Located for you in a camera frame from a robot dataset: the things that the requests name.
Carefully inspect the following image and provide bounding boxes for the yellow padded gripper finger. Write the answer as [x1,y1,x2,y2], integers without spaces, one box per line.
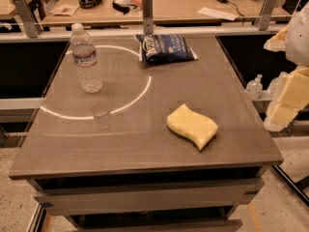
[264,66,309,131]
[264,25,290,52]

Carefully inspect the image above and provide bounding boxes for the yellow wavy sponge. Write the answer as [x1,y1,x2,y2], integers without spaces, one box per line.
[167,103,218,151]

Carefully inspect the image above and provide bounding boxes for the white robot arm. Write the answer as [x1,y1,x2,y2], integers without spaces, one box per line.
[264,3,309,131]

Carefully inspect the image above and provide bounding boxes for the small clear bottle right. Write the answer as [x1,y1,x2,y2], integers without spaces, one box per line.
[267,72,288,98]

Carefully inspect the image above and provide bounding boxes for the small clear bottle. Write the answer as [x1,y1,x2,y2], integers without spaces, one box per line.
[245,74,263,101]
[267,72,288,98]

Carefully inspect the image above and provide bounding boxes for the small clear bottle left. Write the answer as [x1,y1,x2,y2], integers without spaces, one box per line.
[245,74,263,101]

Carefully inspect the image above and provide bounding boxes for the white paper sheet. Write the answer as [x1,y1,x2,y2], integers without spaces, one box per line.
[198,7,238,21]

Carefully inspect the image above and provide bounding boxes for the upper grey drawer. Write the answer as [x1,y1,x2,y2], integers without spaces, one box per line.
[35,178,264,216]

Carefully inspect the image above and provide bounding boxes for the blue chip bag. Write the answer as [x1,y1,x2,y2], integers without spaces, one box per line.
[134,34,198,63]

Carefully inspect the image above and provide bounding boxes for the clear plastic water bottle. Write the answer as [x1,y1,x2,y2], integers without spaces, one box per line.
[70,23,102,94]

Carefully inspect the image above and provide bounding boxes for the small card on desk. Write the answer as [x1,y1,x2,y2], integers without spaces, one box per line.
[50,4,78,16]

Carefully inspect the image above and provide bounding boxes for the grey metal bracket right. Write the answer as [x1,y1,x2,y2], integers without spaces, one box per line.
[254,0,277,31]

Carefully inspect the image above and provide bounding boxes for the grey metal bracket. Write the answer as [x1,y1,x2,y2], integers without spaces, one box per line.
[13,0,42,38]
[254,0,277,31]
[142,0,154,34]

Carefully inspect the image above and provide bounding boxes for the black power adapter with cable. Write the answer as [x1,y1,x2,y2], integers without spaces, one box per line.
[215,0,244,17]

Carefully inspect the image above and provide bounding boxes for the grey metal bracket middle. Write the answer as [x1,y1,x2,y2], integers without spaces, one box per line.
[142,0,154,34]

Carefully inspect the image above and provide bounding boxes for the grey metal bracket left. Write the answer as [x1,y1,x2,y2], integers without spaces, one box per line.
[13,0,42,38]

